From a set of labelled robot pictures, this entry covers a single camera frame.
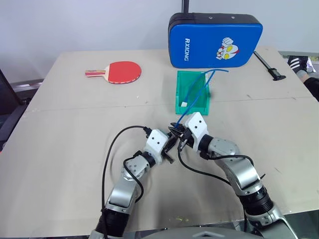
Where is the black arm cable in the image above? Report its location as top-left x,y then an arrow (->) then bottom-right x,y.
177,139 -> 256,187
100,125 -> 152,239

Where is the red table tennis paddle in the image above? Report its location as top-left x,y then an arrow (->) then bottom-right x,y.
84,61 -> 143,85

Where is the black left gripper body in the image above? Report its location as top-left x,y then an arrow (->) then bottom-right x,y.
160,139 -> 175,165

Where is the black white striped shoe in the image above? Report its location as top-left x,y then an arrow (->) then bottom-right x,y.
287,55 -> 310,73

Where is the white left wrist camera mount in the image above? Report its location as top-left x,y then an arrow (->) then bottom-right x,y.
145,128 -> 170,165

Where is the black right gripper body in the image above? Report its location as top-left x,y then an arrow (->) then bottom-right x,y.
177,128 -> 195,151

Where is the person's black trouser leg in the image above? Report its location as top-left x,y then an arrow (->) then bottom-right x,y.
303,76 -> 319,103

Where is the black bar tool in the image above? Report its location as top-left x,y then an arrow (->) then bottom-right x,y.
253,51 -> 287,82

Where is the blue cable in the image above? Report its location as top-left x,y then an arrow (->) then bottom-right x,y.
173,69 -> 229,130

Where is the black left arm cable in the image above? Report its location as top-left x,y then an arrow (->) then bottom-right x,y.
100,125 -> 152,239

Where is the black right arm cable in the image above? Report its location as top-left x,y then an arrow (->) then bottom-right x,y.
177,139 -> 256,187

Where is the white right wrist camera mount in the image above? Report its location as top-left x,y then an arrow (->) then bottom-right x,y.
185,112 -> 209,152

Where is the blue black kick pad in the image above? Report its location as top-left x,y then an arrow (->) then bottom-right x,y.
167,12 -> 264,69

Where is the green plastic bin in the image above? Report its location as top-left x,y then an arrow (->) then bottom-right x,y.
174,70 -> 212,116

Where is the black metal frame equipment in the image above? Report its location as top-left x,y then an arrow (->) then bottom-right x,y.
0,68 -> 46,153

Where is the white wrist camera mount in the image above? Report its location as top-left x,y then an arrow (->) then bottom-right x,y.
145,128 -> 170,165
185,112 -> 209,152

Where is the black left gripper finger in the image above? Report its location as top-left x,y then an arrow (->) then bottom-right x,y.
166,135 -> 177,152

